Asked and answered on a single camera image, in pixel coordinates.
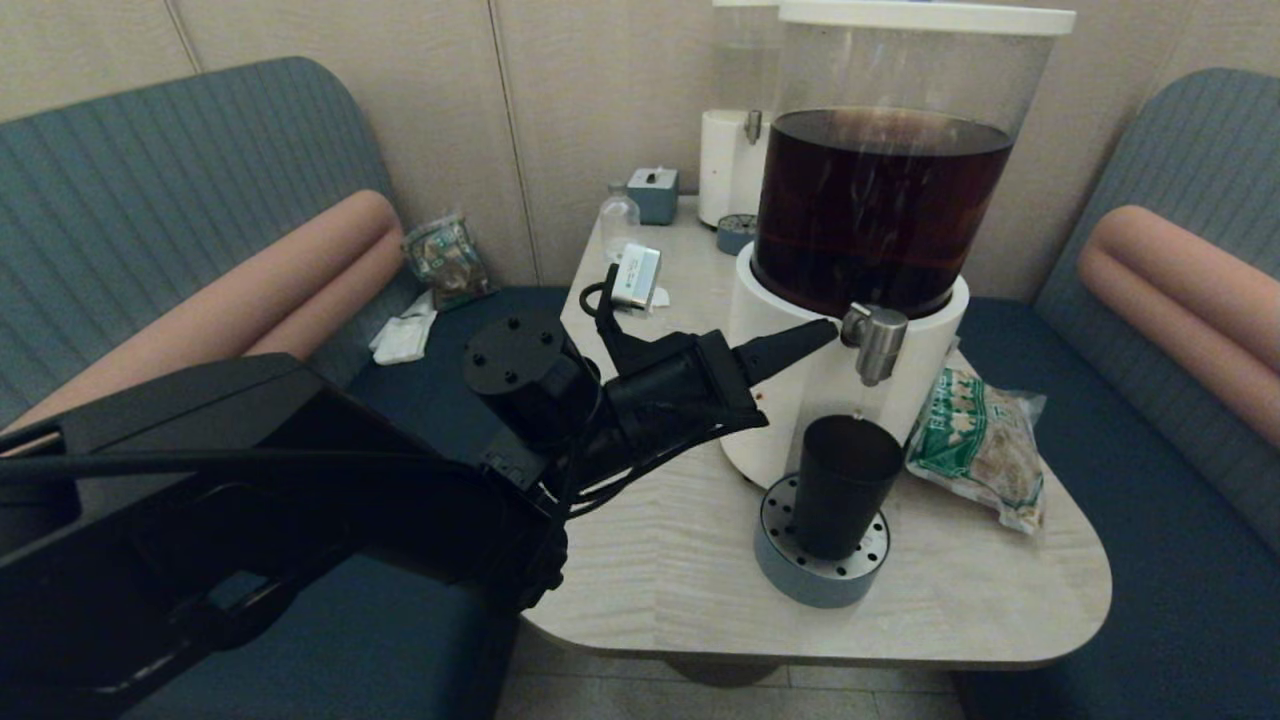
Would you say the white napkin packet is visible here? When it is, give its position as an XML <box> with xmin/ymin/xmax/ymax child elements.
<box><xmin>369</xmin><ymin>290</ymin><xmax>439</xmax><ymax>366</ymax></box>

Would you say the clear plastic bottle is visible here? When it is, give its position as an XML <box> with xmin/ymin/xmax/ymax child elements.
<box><xmin>599</xmin><ymin>182</ymin><xmax>642</xmax><ymax>263</ymax></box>

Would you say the teal upholstered booth bench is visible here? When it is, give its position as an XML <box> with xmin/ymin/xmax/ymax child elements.
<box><xmin>0</xmin><ymin>57</ymin><xmax>571</xmax><ymax>720</ymax></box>
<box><xmin>950</xmin><ymin>68</ymin><xmax>1280</xmax><ymax>720</ymax></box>

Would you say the green printed snack bag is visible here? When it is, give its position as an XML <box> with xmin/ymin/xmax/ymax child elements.
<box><xmin>903</xmin><ymin>350</ymin><xmax>1047</xmax><ymax>538</ymax></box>

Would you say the pink cylindrical back bolster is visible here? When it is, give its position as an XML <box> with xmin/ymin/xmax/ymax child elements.
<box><xmin>0</xmin><ymin>190</ymin><xmax>406</xmax><ymax>433</ymax></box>
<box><xmin>1076</xmin><ymin>205</ymin><xmax>1280</xmax><ymax>448</ymax></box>

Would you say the clear water beverage dispenser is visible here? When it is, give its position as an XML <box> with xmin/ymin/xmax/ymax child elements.
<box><xmin>698</xmin><ymin>0</ymin><xmax>791</xmax><ymax>229</ymax></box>

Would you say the round perforated drip tray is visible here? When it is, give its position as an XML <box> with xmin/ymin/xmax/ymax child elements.
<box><xmin>753</xmin><ymin>472</ymin><xmax>890</xmax><ymax>609</ymax></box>
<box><xmin>716</xmin><ymin>213</ymin><xmax>759</xmax><ymax>257</ymax></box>

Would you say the clear snack bag dark print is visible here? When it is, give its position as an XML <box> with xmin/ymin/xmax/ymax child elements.
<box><xmin>401</xmin><ymin>213</ymin><xmax>498</xmax><ymax>311</ymax></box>

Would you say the dark table pedestal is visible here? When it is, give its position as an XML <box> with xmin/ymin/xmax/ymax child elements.
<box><xmin>660</xmin><ymin>660</ymin><xmax>791</xmax><ymax>689</ymax></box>

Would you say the blue-grey tissue box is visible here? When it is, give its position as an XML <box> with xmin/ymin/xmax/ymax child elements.
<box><xmin>627</xmin><ymin>167</ymin><xmax>681</xmax><ymax>226</ymax></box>

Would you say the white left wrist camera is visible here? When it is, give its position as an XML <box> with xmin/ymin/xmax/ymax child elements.
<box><xmin>610</xmin><ymin>243</ymin><xmax>663</xmax><ymax>311</ymax></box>

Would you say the thin black camera cable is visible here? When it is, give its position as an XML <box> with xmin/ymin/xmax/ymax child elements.
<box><xmin>580</xmin><ymin>262</ymin><xmax>626</xmax><ymax>346</ymax></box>

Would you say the black plastic cup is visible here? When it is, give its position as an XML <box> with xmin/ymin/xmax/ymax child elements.
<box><xmin>793</xmin><ymin>415</ymin><xmax>905</xmax><ymax>561</ymax></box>

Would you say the dark tea beverage dispenser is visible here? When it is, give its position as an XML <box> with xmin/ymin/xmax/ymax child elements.
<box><xmin>717</xmin><ymin>2</ymin><xmax>1076</xmax><ymax>495</ymax></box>

